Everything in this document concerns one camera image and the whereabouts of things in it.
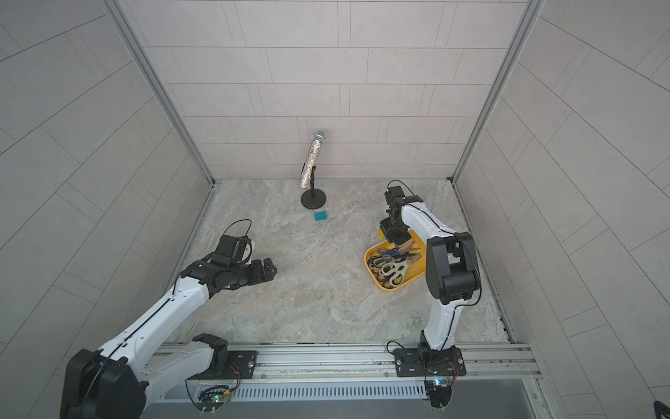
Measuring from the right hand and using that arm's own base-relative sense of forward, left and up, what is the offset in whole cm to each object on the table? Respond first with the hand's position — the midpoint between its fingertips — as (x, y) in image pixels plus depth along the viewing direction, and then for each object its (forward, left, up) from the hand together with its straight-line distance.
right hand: (384, 233), depth 94 cm
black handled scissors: (-11, +5, 0) cm, 12 cm away
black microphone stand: (+21, +27, -2) cm, 34 cm away
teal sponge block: (+13, +24, -4) cm, 28 cm away
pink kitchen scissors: (-6, -8, -2) cm, 10 cm away
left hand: (-13, +39, +3) cm, 41 cm away
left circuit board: (-45, +50, -2) cm, 68 cm away
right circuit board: (-47, -8, -6) cm, 48 cm away
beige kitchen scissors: (-15, -2, 0) cm, 15 cm away
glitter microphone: (+21, +25, +19) cm, 38 cm away
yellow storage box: (-14, -9, -2) cm, 16 cm away
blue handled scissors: (-9, 0, 0) cm, 9 cm away
